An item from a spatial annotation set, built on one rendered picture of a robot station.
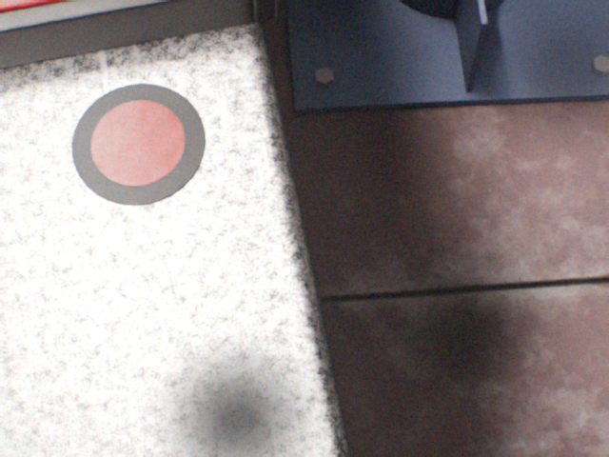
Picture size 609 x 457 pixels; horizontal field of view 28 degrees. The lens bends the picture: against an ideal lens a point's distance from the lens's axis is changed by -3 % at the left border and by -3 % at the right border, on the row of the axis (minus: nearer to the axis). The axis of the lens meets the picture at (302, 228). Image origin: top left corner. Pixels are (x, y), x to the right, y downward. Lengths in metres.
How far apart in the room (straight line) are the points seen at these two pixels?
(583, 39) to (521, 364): 0.39
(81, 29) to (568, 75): 1.11
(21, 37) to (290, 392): 0.10
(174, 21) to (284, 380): 0.09
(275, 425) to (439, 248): 1.01
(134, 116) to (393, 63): 1.07
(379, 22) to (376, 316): 0.34
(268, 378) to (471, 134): 1.07
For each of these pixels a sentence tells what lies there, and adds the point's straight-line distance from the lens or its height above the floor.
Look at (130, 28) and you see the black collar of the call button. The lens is 0.30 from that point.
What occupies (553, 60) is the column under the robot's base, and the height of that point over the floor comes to 0.01.
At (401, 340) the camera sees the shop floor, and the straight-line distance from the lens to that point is 1.23.
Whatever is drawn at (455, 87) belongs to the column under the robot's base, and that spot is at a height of 0.01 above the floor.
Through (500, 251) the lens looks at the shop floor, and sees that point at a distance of 1.28.
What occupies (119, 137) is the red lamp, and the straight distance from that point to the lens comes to 0.29.
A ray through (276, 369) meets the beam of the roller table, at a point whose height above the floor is 0.91.
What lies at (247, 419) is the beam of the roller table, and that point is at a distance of 0.27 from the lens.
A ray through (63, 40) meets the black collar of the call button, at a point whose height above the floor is 0.92.
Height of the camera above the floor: 1.17
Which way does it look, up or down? 67 degrees down
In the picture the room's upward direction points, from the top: straight up
